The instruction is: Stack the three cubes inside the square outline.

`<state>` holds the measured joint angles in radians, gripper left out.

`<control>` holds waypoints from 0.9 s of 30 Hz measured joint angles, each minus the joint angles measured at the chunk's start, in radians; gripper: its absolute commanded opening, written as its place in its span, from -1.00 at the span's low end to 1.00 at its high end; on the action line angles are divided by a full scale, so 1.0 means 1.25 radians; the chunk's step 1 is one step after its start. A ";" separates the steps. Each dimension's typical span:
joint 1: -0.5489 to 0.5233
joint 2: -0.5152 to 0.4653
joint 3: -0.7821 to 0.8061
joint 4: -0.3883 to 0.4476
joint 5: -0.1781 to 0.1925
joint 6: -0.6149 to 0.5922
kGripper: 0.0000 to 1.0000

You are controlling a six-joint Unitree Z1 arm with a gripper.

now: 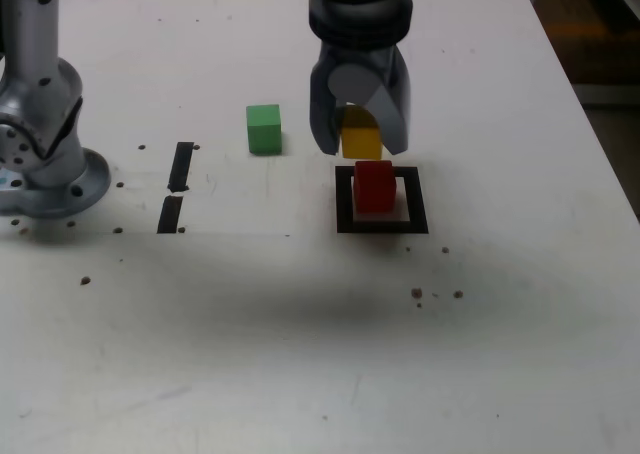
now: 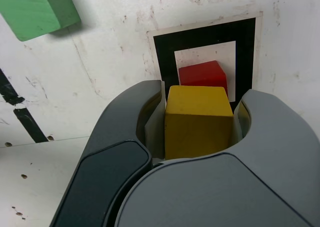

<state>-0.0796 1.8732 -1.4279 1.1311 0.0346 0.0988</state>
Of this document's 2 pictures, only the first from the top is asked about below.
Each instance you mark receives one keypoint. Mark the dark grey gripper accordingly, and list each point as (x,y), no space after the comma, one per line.
(360,54)

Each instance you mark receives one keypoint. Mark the yellow cube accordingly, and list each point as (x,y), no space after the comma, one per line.
(360,141)

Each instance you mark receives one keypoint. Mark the red cube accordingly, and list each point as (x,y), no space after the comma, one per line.
(375,191)

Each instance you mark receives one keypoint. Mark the green cube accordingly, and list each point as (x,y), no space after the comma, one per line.
(264,131)

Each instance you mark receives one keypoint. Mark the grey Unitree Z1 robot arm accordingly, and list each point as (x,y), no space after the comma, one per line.
(45,124)

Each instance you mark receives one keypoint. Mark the black tape square outline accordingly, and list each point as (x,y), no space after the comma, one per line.
(380,228)

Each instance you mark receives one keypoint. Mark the black tape strip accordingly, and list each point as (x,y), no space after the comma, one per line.
(177,174)

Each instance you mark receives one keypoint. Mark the brown background shelf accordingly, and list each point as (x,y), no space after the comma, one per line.
(600,24)

